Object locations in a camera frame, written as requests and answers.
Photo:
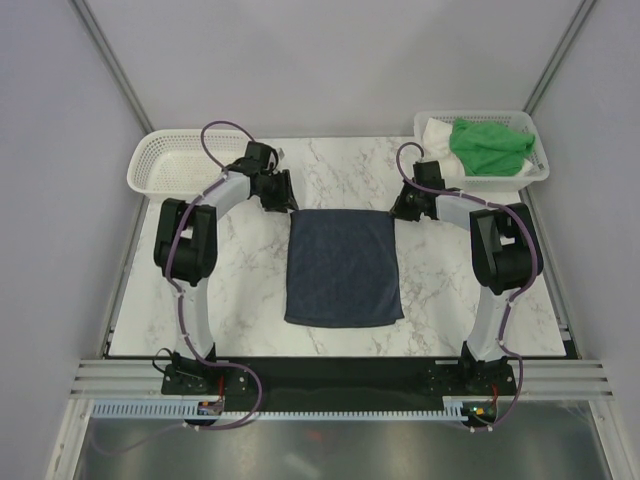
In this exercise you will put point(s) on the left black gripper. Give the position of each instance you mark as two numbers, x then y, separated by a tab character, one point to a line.
285	199

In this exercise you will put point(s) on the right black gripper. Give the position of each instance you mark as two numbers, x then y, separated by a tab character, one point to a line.
400	211

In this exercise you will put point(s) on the dark blue towel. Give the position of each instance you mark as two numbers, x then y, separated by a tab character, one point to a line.
342	269

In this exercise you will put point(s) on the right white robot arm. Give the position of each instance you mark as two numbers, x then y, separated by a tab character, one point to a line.
505	252

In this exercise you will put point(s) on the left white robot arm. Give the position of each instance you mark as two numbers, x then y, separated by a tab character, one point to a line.
186	244

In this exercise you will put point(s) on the white towel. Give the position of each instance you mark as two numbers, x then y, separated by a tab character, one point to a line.
436	147

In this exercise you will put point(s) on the green towel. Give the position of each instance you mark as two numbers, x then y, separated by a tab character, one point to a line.
489	149

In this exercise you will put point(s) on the left white plastic basket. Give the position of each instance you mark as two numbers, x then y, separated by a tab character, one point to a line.
180	164

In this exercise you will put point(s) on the white plastic basket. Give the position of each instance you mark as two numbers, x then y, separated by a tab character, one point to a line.
180	164
515	120

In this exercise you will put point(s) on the right white plastic basket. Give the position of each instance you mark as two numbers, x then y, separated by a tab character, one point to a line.
515	120

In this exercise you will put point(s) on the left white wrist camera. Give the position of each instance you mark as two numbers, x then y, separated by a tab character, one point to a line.
280	154

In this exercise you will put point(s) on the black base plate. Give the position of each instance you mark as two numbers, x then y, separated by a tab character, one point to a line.
316	382

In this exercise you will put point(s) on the white slotted cable duct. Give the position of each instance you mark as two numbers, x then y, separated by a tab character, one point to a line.
196	410

